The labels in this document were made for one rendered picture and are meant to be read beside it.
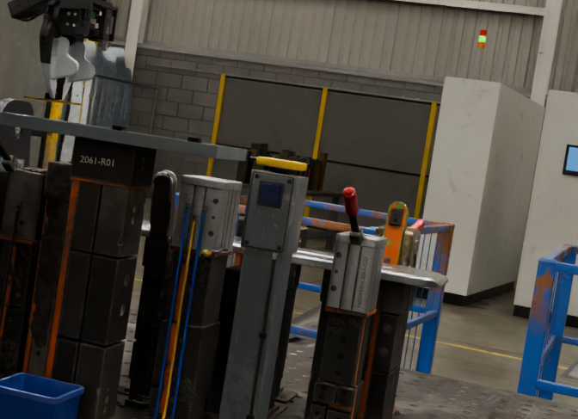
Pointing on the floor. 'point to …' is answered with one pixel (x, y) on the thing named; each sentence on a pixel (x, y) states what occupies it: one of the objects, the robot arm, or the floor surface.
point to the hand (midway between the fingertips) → (53, 89)
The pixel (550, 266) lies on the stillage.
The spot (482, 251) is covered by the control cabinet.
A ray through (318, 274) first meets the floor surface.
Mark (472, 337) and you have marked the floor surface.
